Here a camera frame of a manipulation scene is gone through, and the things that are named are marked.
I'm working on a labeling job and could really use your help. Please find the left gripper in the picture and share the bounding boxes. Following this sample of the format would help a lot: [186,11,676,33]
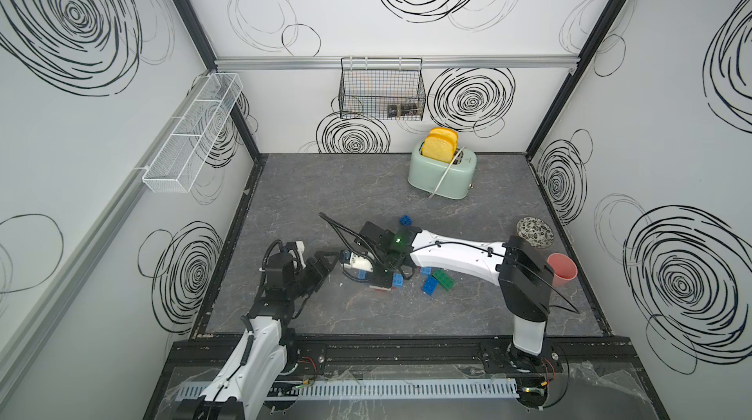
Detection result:
[285,250,339,302]

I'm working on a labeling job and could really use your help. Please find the light blue long brick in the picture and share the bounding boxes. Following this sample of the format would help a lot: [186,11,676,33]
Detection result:
[392,273,405,288]

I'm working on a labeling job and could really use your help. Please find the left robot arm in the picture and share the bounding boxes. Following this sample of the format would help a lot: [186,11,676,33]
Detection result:
[172,240,340,419]

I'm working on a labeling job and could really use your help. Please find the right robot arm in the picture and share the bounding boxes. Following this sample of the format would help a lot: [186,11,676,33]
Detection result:
[319,212,554,357]

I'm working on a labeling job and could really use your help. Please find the blue square brick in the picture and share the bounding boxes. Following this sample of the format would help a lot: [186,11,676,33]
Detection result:
[422,276,439,296]

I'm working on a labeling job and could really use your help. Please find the green flat brick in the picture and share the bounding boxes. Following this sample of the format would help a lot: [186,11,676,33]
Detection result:
[432,269,456,291]

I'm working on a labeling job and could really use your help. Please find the mint green toaster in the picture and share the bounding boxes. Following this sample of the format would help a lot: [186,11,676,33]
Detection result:
[407,144,478,200]

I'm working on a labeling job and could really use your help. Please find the yellow toast slice front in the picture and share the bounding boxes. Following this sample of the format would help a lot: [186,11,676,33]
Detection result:
[421,134,456,163]

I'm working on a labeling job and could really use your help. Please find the yellow toast slice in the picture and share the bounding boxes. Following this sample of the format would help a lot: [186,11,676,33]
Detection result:
[429,127,458,150]
[421,134,456,163]

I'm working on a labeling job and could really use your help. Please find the yellow toast slice back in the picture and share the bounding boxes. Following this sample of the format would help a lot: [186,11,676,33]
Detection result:
[429,127,458,150]

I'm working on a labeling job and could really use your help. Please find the dark object in basket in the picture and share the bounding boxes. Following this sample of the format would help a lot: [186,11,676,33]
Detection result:
[387,104,422,118]

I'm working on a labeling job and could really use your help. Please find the speckled plate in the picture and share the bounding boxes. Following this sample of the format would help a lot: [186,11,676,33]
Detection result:
[516,216,555,250]

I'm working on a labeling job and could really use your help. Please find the pink cup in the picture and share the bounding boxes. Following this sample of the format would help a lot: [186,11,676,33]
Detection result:
[546,253,579,288]

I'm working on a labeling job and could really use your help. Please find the white toaster cable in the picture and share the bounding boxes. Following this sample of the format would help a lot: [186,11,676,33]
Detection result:
[427,146,466,199]

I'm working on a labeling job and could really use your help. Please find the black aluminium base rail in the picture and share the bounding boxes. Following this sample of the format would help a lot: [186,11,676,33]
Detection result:
[166,334,638,373]

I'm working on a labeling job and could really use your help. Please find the black wire basket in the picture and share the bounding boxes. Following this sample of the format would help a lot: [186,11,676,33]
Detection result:
[338,57,427,121]

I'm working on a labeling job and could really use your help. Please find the white wire shelf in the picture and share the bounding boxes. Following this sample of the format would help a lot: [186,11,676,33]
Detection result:
[142,72,242,194]

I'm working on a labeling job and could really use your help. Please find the white cable duct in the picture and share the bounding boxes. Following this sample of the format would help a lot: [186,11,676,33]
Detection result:
[175,377,521,404]

